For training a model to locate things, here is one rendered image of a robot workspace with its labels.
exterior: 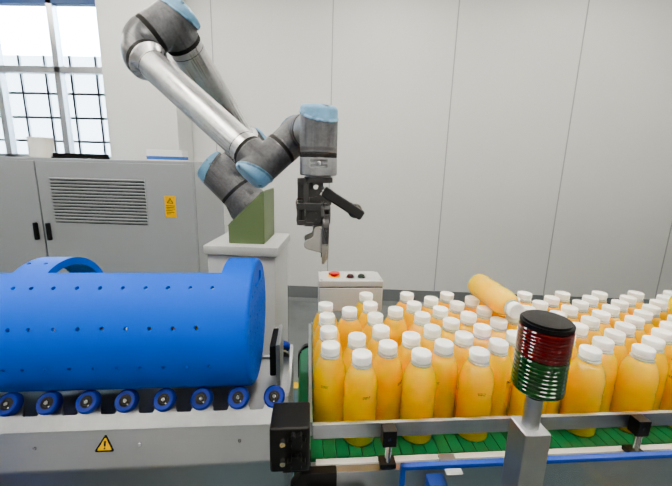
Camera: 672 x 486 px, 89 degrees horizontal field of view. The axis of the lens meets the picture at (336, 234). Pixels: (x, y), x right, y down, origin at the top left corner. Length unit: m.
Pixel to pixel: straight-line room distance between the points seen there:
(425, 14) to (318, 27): 0.99
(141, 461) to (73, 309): 0.34
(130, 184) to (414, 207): 2.49
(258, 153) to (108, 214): 1.99
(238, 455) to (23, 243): 2.62
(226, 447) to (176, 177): 1.92
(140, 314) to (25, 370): 0.23
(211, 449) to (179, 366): 0.20
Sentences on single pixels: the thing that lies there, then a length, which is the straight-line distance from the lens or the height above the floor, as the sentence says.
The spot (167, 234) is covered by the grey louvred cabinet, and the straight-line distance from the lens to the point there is 2.58.
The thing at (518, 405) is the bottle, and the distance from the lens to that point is 0.87.
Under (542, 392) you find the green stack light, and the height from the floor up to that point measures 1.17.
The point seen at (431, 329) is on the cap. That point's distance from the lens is 0.83.
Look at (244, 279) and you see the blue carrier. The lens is 0.73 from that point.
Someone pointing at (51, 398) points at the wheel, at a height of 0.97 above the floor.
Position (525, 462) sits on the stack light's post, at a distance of 0.61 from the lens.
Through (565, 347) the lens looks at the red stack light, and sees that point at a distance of 0.52.
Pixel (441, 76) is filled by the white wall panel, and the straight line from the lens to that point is 3.69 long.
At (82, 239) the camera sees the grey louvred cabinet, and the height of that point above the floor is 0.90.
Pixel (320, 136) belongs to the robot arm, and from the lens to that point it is 0.80.
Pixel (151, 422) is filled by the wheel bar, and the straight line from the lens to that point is 0.88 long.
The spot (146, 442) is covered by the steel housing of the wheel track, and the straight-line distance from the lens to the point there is 0.90.
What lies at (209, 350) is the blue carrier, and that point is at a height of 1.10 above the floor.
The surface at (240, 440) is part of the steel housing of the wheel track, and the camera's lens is 0.85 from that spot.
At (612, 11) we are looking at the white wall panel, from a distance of 4.42.
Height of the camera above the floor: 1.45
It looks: 11 degrees down
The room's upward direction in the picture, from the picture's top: 2 degrees clockwise
